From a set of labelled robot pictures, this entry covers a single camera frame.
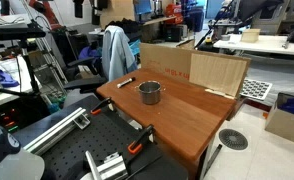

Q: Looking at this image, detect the blue glove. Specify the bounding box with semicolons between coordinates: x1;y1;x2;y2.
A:
0;69;20;89

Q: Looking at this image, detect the checkered calibration board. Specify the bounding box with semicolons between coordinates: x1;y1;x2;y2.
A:
240;78;274;101

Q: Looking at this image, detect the black stereo camera bar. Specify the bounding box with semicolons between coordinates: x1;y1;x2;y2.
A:
0;26;47;42

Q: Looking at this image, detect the black office chair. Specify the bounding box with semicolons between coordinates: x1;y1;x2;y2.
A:
62;31;110;95

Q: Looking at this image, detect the white side desk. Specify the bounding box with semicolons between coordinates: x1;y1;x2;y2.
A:
0;58;42;111

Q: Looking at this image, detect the black perforated mounting board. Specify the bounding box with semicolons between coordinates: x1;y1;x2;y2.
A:
40;109;165;180

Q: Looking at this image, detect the silver steel pot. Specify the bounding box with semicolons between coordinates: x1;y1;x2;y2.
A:
134;80;166;106

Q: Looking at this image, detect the brown cardboard with red print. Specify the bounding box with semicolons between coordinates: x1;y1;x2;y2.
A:
139;42;252;100

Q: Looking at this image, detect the short aluminium extrusion bracket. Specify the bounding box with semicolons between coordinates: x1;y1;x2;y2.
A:
81;150;130;180

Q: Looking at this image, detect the white work table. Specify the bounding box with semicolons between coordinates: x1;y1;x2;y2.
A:
213;33;294;57

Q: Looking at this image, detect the red cola container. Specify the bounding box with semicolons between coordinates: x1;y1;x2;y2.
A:
164;3;185;25

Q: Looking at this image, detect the black clamp with orange trigger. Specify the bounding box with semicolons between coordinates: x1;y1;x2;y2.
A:
126;124;156;156
90;96;117;117

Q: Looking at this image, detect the black computer with red lights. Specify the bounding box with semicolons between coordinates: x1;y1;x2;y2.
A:
0;99;51;134

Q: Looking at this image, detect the small pale wooden box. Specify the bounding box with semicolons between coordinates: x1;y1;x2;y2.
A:
240;28;262;44

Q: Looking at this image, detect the grey robot base shell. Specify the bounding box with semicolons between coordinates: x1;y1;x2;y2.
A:
0;149;46;180

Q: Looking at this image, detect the black camera tripod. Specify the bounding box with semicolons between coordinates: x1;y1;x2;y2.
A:
0;39;43;101

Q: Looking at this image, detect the black Expo dry-erase marker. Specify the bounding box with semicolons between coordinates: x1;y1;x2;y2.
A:
116;77;137;89

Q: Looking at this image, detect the open cardboard box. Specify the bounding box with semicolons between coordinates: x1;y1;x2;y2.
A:
264;92;294;147

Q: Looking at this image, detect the light blue shirt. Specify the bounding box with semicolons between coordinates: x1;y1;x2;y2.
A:
101;25;138;83

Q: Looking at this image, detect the long aluminium extrusion bar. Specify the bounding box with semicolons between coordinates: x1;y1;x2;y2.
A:
22;106;92;156

